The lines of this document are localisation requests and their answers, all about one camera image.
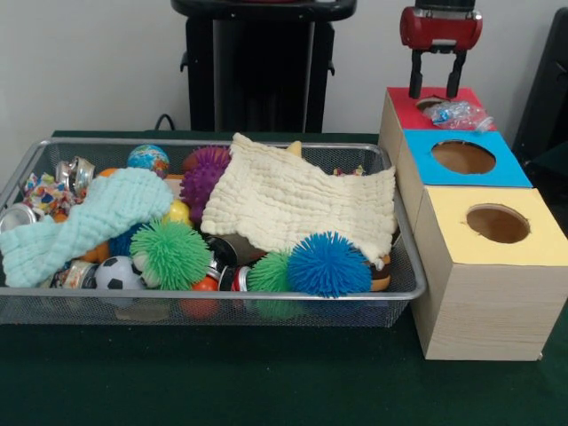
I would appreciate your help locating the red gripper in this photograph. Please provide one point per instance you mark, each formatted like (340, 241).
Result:
(439, 33)

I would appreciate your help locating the large green spiky ball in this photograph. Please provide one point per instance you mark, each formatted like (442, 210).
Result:
(171, 253)

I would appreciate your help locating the globe print ball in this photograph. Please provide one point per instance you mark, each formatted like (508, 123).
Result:
(148, 160)

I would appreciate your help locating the clear mesh bin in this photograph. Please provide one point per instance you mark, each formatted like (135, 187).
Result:
(266, 294)

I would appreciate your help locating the blue spiky ball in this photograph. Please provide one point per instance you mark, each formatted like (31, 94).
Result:
(328, 266)

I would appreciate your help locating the crushed clear plastic bottle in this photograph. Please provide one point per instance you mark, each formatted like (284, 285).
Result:
(457, 114)

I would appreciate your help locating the soccer ball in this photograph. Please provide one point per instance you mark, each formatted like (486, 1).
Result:
(116, 274)

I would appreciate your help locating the dark green table cloth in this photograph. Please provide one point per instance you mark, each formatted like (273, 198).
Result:
(222, 377)

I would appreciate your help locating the purple spiky ball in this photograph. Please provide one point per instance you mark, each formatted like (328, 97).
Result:
(204, 177)

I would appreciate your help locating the mint waffle cloth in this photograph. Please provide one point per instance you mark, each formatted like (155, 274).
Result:
(111, 199)

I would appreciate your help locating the small green spiky ball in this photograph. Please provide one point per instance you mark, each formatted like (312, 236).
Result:
(266, 275)

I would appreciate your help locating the black chair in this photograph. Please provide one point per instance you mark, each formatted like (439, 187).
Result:
(550, 89)

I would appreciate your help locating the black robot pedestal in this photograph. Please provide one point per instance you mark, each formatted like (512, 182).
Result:
(266, 66)

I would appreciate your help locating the cream waffle cloth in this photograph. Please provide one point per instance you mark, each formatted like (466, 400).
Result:
(288, 195)

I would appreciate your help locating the crushed silver can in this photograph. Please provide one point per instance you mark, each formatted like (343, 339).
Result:
(75, 173)

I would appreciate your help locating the wooden box with three holes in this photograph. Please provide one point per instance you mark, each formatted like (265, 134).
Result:
(488, 310)

